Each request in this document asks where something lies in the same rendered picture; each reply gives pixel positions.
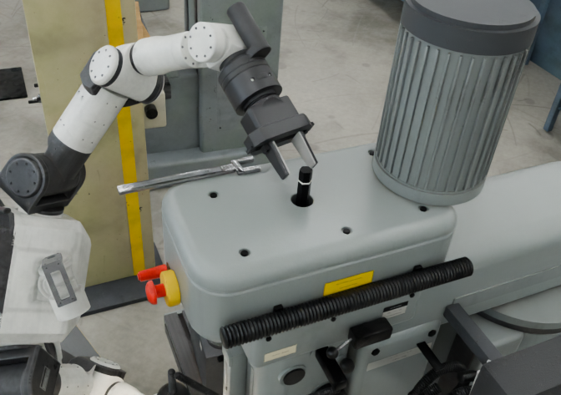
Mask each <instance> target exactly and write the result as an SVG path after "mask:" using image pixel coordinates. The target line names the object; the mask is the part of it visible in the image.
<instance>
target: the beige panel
mask: <svg viewBox="0 0 561 395"><path fill-rule="evenodd" d="M22 2H23V10H24V15H25V19H26V24H27V28H28V36H29V41H30V45H31V49H32V54H33V62H34V67H35V71H36V75H37V81H38V88H39V93H40V97H41V102H42V106H43V114H44V119H45V124H46V128H47V132H48V136H49V134H50V133H51V131H52V129H53V127H54V126H55V124H56V123H57V122H58V120H59V119H60V117H61V115H62V114H63V112H64V110H65V109H66V108H67V107H68V105H69V103H70V101H71V100H72V98H73V96H74V95H75V94H76V93H77V91H78V89H79V87H80V86H81V84H82V81H81V78H80V73H81V72H82V70H83V68H84V66H85V65H86V63H87V62H88V61H89V59H90V58H91V56H92V54H93V53H94V52H95V51H98V50H99V49H100V48H102V47H103V46H106V45H110V46H113V47H115V48H116V47H118V46H120V45H124V44H128V43H136V42H138V32H137V21H136V10H135V0H22ZM84 165H85V169H86V177H85V181H84V183H83V185H82V186H81V188H80V189H79V191H78V192H77V194H76V195H75V196H74V197H73V199H72V200H71V202H70V203H69V204H68V206H65V207H64V211H63V213H64V214H66V215H69V216H70V217H72V218H74V219H75V220H78V221H80V222H81V224H82V225H83V228H84V229H85V230H86V232H87V234H88V236H89V238H90V240H91V250H90V256H89V262H88V272H87V277H86V283H85V289H84V291H85V293H86V296H87V298H88V301H89V304H90V308H89V309H88V310H87V311H86V312H85V313H84V314H82V315H81V317H85V316H89V315H93V314H96V313H99V312H102V311H108V310H112V309H115V308H118V307H122V306H127V305H131V304H134V303H138V302H141V301H147V300H148V299H147V296H146V292H145V286H146V284H147V282H148V281H139V280H138V277H137V274H138V273H139V271H142V270H146V269H149V268H152V267H155V266H160V265H163V262H162V261H161V258H160V256H159V253H158V250H157V247H156V245H155V243H154V238H153V227H152V216H151V205H150V194H149V190H143V191H139V192H134V193H130V194H126V195H119V192H118V190H117V186H118V185H125V184H129V183H134V182H139V181H143V180H148V179H149V173H148V162H147V151H146V140H145V129H144V108H143V104H142V103H140V104H135V105H132V106H129V107H124V108H122V109H121V110H120V111H119V113H118V115H117V116H116V118H115V119H114V121H113V123H112V124H111V125H110V126H109V128H108V130H107V131H106V132H105V134H104V136H103V137H102V139H101V140H100V141H99V143H98V144H97V146H96V147H95V149H94V150H93V152H92V154H91V155H90V156H89V157H88V159H87V160H86V162H85V163H84ZM149 281H152V282H153V283H154V285H158V284H160V278H158V279H153V280H149Z"/></svg>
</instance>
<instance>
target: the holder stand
mask: <svg viewBox="0 0 561 395"><path fill-rule="evenodd" d="M190 339H191V342H192V346H193V348H194V352H195V358H196V361H197V365H198V368H199V371H200V377H201V381H202V384H203V385H204V386H206V387H208V388H210V389H212V390H214V391H215V392H217V393H218V394H220V395H221V394H223V382H224V362H218V361H217V356H219V355H222V354H223V352H222V342H212V341H210V340H208V339H206V338H203V337H202V336H201V335H200V334H198V333H197V332H196V331H195V330H194V329H193V328H192V326H191V325H190Z"/></svg>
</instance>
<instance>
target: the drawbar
mask: <svg viewBox="0 0 561 395"><path fill-rule="evenodd" d="M312 171H313V169H312V168H310V167H309V166H301V168H300V172H299V181H300V182H302V183H310V184H309V185H302V184H301V183H300V182H299V181H298V187H297V195H296V206H299V207H308V204H309V197H310V190H311V178H312Z"/></svg>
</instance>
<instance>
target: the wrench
mask: <svg viewBox="0 0 561 395"><path fill-rule="evenodd" d="M252 162H254V158H253V156H248V157H244V158H239V159H237V160H232V161H231V164H229V165H221V166H216V167H212V168H208V169H202V170H195V171H190V172H186V173H182V174H177V175H169V176H165V177H160V178H155V179H151V180H143V181H139V182H134V183H129V184H125V185H118V186H117V190H118V192H119V195H126V194H130V193H134V192H139V191H143V190H151V189H155V188H159V187H164V186H168V185H176V184H180V183H184V182H189V181H193V180H201V179H205V178H209V177H214V176H218V175H226V174H230V173H235V172H236V173H237V174H238V175H243V174H245V175H247V174H251V173H255V172H260V166H259V165H255V166H251V167H246V168H243V169H242V167H241V166H240V165H243V164H248V163H252Z"/></svg>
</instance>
